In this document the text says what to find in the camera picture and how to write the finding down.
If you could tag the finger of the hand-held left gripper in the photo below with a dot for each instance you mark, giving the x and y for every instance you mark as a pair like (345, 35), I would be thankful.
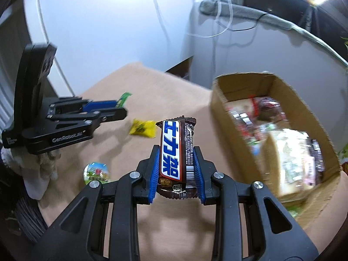
(111, 115)
(100, 105)

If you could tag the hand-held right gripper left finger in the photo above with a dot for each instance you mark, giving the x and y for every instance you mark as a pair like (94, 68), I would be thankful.
(153, 179)

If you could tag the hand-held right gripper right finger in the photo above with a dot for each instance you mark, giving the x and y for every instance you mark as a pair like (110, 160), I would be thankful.
(199, 180)

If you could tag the green candy packet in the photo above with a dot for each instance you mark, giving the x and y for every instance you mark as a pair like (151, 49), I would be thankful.
(123, 99)

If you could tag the brown chocolate bar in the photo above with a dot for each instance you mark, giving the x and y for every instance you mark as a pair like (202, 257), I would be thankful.
(172, 146)

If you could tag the cardboard box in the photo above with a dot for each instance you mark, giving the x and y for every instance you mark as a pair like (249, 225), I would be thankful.
(223, 106)

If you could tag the black candy packet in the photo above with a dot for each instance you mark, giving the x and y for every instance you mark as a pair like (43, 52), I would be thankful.
(317, 155)

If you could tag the person's left hand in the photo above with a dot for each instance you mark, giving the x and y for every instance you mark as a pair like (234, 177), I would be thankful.
(32, 168)

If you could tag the yellow candy packet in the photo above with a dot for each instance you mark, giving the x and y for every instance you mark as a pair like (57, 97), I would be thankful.
(141, 128)

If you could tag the green jelly cup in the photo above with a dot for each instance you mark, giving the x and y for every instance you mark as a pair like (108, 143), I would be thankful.
(96, 172)

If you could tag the pile of snack packets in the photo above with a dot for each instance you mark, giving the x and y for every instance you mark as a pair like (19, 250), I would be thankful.
(255, 114)

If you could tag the clear plastic snack bag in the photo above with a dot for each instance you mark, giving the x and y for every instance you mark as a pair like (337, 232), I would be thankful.
(291, 157)

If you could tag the dark ribbed object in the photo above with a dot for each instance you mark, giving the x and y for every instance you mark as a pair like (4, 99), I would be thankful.
(28, 220)

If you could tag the grey windowsill cloth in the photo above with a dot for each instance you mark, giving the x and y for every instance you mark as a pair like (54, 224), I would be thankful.
(272, 19)

